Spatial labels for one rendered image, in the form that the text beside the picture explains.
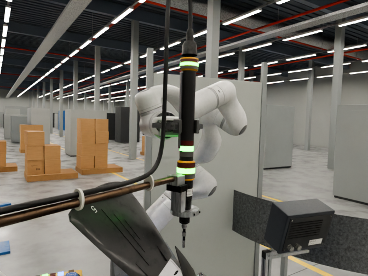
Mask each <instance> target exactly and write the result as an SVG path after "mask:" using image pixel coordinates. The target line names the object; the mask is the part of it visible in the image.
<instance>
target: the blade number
mask: <svg viewBox="0 0 368 276"><path fill-rule="evenodd" d="M88 209H89V210H90V211H91V212H92V213H93V214H94V215H95V216H97V215H98V214H99V213H100V212H101V211H100V210H99V209H98V208H97V207H96V205H95V204H94V203H92V204H90V205H89V206H88Z"/></svg>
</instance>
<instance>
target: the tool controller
mask: <svg viewBox="0 0 368 276"><path fill-rule="evenodd" d="M334 213H335V211H334V209H332V208H330V207H329V206H327V205H326V204H325V203H323V202H322V201H320V200H319V199H304V200H292V201H285V202H274V203H272V206H271V210H270V213H269V218H268V222H267V227H266V231H265V234H264V239H265V241H266V242H267V243H268V244H269V245H270V246H271V247H272V248H273V249H274V250H275V251H277V253H278V254H282V253H286V252H293V251H299V250H305V249H311V248H318V247H322V246H324V245H325V241H326V238H327V235H328V232H329V229H330V226H331V222H332V219H333V216H334Z"/></svg>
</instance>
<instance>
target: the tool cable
mask: <svg viewBox="0 0 368 276"><path fill-rule="evenodd" d="M170 3H171V0H166V11H165V36H164V72H163V104H162V128H161V136H160V146H159V152H158V157H157V160H156V162H155V164H154V166H153V167H152V168H151V170H149V171H148V172H146V173H145V174H143V175H141V176H138V177H136V178H133V179H130V180H126V181H122V182H117V183H113V184H110V185H105V186H100V187H95V188H91V189H86V190H81V189H80V188H77V189H75V190H74V191H73V192H72V193H67V194H62V195H57V196H53V197H48V198H43V199H38V200H33V201H29V202H24V203H19V204H14V205H8V206H3V207H0V215H3V214H7V213H11V212H16V211H20V210H25V209H29V208H34V207H38V206H42V205H47V204H51V203H56V202H61V201H64V200H69V199H74V198H78V199H79V201H80V206H79V207H77V208H75V209H76V210H77V211H79V210H82V209H83V207H84V201H85V200H84V196H87V195H90V194H95V193H99V192H103V191H108V190H111V189H115V188H119V187H123V186H127V185H130V184H133V183H136V182H139V181H142V180H143V182H149V183H150V184H151V187H150V188H148V189H146V190H147V191H151V190H152V189H153V187H154V179H153V176H152V174H153V173H154V172H155V171H156V169H157V168H158V166H159V164H160V161H161V159H162V155H163V149H164V142H165V130H166V106H167V89H168V55H169V24H170ZM188 28H191V29H192V0H188Z"/></svg>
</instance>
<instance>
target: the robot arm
mask: <svg viewBox="0 0 368 276"><path fill-rule="evenodd" d="M179 94H180V88H178V87H175V86H173V85H168V89H167V101H168V102H169V103H171V104H172V106H173V107H174V108H175V110H176V111H177V112H178V114H179ZM162 98H163V84H161V85H156V86H153V87H150V88H147V89H145V90H142V91H140V92H138V93H137V94H136V95H135V103H136V107H137V109H138V111H139V114H140V116H141V119H140V123H139V126H140V130H141V131H142V133H143V134H144V135H146V136H149V137H153V138H157V139H160V136H161V128H162V102H161V99H162ZM198 118H199V120H196V119H198ZM199 121H200V123H199ZM247 124H248V121H247V117H246V114H245V111H244V110H243V108H242V106H241V105H240V103H239V101H238V99H237V95H236V89H235V86H234V84H233V83H232V82H230V81H227V80H222V81H219V82H216V83H214V84H212V85H210V86H207V87H205V88H203V89H200V90H198V91H196V92H195V114H194V135H195V134H199V131H200V129H202V136H201V139H200V141H199V144H198V146H197V148H196V149H195V151H194V152H193V160H194V161H195V179H194V180H193V196H192V200H196V199H203V198H207V197H209V196H211V195H213V193H214V192H215V191H216V188H217V182H216V180H215V178H214V177H213V176H212V175H211V174H210V173H209V172H207V171H206V170H205V169H204V168H202V167H201V166H200V165H199V164H204V163H208V162H210V161H212V160H213V159H214V158H215V156H216V155H217V153H218V151H219V149H220V147H221V142H222V139H221V135H220V132H219V130H218V127H219V128H221V129H222V130H223V131H225V132H226V133H228V134H230V135H233V136H238V135H241V134H242V133H243V132H244V131H245V130H246V128H247ZM181 132H182V120H181V119H179V117H177V116H175V115H174V114H173V113H172V112H170V111H166V130H165V140H168V139H170V138H172V137H178V134H179V133H181ZM170 208H171V191H167V190H166V191H165V192H164V193H163V194H162V195H161V196H160V197H159V198H158V199H157V200H156V201H155V202H154V203H153V204H152V205H151V206H150V207H149V208H148V209H147V210H146V212H147V214H148V216H149V217H150V219H151V220H152V222H153V223H154V225H155V226H156V228H157V230H158V231H159V232H160V231H161V230H162V229H163V228H164V227H165V226H166V225H167V224H168V223H169V222H170V221H171V220H172V219H173V217H174V216H173V215H172V214H171V213H170Z"/></svg>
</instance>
